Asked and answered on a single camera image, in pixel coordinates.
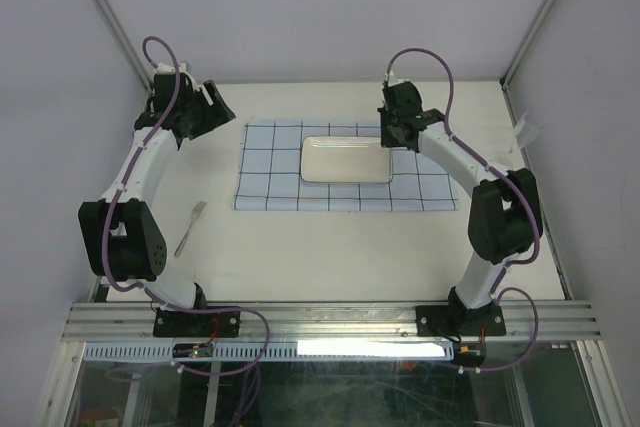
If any white rectangular plate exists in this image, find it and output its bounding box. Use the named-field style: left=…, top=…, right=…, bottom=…
left=300, top=136, right=393, bottom=184

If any silver fork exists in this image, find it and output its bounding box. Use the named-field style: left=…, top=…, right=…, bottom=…
left=174, top=201, right=207, bottom=257

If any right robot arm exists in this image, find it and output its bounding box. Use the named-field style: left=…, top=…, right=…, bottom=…
left=378, top=80, right=543, bottom=334

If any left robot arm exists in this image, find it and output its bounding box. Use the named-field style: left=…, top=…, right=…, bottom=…
left=78, top=69, right=235, bottom=336

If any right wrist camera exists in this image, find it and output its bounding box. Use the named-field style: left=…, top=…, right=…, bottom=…
left=383, top=71, right=406, bottom=87

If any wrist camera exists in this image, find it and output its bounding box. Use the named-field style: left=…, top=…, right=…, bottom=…
left=383, top=71, right=406, bottom=87
left=155, top=62, right=189, bottom=75

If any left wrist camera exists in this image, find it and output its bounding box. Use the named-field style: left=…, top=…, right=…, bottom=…
left=155, top=62, right=189, bottom=75

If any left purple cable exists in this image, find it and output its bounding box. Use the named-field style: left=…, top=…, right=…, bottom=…
left=102, top=36, right=274, bottom=427

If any purple cable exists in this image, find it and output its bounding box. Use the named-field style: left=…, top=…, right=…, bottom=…
left=102, top=36, right=274, bottom=427
left=384, top=48, right=541, bottom=374

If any left aluminium frame post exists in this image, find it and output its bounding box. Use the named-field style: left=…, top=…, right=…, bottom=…
left=91, top=0, right=151, bottom=91

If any aluminium frame post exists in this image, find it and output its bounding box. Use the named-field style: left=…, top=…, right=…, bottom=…
left=500, top=0, right=558, bottom=89
left=91, top=0, right=151, bottom=91

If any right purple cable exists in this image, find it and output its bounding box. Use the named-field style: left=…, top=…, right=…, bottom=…
left=384, top=48, right=541, bottom=374

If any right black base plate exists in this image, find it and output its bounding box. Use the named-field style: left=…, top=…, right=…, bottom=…
left=415, top=303, right=506, bottom=338

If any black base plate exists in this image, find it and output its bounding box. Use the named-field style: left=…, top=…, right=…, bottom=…
left=153, top=307, right=241, bottom=339
left=415, top=303, right=506, bottom=338

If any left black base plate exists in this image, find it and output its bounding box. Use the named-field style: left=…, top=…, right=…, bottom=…
left=153, top=307, right=241, bottom=339

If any right aluminium frame post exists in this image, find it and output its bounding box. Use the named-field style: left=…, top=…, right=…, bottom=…
left=500, top=0, right=558, bottom=89

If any white slotted cable duct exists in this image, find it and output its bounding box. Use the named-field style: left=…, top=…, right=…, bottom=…
left=85, top=339, right=454, bottom=363

